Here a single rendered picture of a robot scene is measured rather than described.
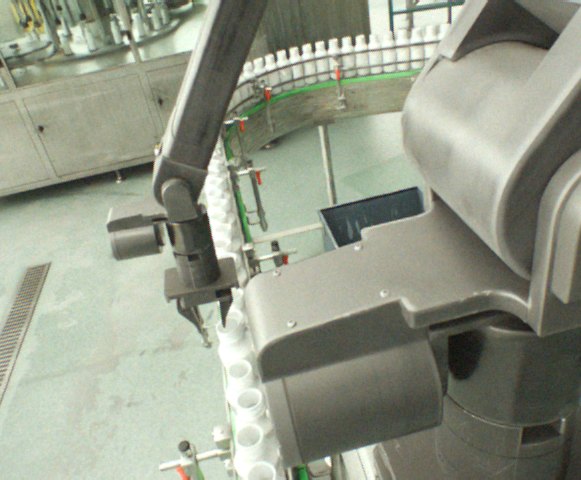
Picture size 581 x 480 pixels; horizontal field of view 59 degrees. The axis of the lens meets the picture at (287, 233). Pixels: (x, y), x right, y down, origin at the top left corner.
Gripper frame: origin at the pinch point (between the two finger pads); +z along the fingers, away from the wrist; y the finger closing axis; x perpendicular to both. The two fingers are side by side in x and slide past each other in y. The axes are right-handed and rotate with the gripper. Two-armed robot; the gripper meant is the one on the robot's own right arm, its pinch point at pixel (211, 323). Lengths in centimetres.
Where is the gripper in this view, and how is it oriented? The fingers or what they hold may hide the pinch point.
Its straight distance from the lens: 79.8
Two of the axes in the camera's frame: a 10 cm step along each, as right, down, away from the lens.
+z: 1.0, 8.4, 5.4
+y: -9.8, 1.8, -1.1
